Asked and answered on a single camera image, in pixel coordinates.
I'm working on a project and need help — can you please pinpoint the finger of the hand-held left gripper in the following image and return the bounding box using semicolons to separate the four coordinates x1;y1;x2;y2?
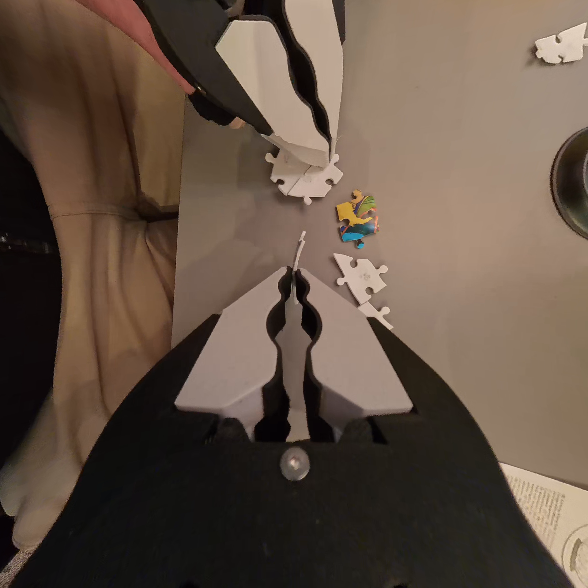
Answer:
214;15;333;168
281;0;345;152

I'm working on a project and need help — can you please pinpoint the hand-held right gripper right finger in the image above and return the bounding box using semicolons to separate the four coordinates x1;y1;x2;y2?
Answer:
298;269;414;440

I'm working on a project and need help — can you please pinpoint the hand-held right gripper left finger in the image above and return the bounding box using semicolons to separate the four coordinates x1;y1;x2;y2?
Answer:
175;268;296;441

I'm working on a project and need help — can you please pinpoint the white-backed puzzle piece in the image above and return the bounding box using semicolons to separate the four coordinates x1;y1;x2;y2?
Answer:
535;22;588;65
289;154;344;205
335;189;381;250
357;303;394;331
288;231;307;306
265;151;309;197
334;253;389;305

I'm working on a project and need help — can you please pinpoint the person's left hand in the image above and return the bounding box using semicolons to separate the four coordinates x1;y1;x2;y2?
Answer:
86;0;199;96

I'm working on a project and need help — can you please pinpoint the printed paper leaflet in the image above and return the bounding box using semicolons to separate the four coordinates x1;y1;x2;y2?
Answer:
498;462;588;588

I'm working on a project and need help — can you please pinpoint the black round stand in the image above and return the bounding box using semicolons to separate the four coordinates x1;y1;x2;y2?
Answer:
550;127;588;240

